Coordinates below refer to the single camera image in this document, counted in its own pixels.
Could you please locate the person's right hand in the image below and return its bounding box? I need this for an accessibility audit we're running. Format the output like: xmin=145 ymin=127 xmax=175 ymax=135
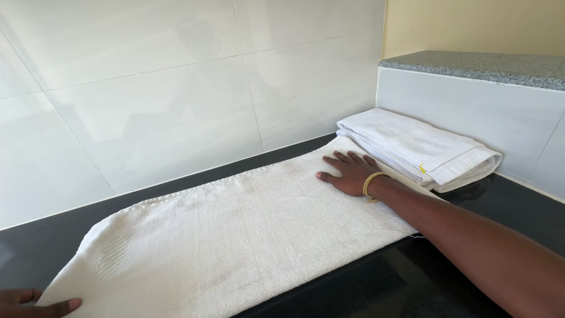
xmin=316 ymin=150 xmax=385 ymax=198

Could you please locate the person's left hand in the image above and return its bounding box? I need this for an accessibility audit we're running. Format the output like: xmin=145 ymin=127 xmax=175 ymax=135
xmin=0 ymin=289 xmax=83 ymax=318

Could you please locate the long white spread towel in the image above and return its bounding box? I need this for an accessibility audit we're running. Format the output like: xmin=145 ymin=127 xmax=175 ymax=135
xmin=35 ymin=135 xmax=447 ymax=318

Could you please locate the yellow thread wristband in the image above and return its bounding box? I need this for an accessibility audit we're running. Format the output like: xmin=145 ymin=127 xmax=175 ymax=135
xmin=362 ymin=171 xmax=391 ymax=204

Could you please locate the folded white towel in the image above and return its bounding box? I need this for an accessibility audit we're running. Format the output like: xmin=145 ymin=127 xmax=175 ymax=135
xmin=336 ymin=108 xmax=503 ymax=193

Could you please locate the grey granite ledge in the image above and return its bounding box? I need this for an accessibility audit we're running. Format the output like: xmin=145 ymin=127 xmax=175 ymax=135
xmin=379 ymin=50 xmax=565 ymax=92

